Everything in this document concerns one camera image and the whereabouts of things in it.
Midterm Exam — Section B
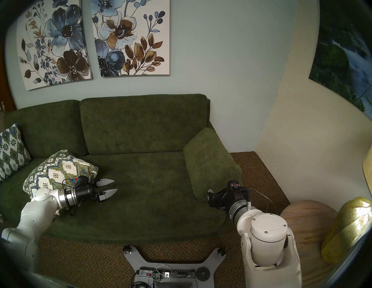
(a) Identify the thin grey wire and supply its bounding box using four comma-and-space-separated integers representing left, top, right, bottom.
250, 189, 280, 216

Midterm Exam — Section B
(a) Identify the dark green fabric sofa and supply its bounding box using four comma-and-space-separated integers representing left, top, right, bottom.
0, 93, 243, 246

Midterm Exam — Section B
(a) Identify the round wooden side table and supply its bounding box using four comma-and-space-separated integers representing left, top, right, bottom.
279, 200, 339, 288

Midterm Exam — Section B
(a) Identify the white looped cable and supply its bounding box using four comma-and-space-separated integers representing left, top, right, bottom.
155, 264, 171, 282

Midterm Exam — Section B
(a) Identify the yellow speckled lamp base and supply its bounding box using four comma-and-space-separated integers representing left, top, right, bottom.
321, 197, 372, 264

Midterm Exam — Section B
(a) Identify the floral canvas with brown leaves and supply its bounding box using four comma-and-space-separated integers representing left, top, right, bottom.
91, 0, 170, 77

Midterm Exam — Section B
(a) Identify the waterfall forest landscape painting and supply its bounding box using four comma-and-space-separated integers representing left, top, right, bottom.
309, 0, 372, 121

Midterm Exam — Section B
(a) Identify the black power strip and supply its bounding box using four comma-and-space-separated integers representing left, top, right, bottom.
138, 267, 196, 281

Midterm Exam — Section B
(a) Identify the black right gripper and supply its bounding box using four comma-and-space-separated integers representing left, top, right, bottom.
207, 189, 237, 210

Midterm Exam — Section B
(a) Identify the cream lamp shade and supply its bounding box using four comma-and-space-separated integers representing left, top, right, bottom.
362, 145, 372, 198

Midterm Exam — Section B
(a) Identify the floral canvas with brown flower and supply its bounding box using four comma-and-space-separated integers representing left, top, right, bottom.
17, 0, 93, 91

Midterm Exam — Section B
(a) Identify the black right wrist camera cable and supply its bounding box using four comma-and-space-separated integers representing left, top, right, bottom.
240, 187, 252, 210

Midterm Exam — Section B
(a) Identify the green blue patterned throw pillow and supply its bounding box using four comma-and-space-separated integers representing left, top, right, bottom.
23, 150, 99, 201
0, 123, 32, 182

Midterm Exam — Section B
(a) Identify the grey robot mobile base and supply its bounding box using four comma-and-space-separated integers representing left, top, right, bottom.
123, 245, 226, 288

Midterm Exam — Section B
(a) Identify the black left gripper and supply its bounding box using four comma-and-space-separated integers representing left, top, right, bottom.
74, 179, 118, 204

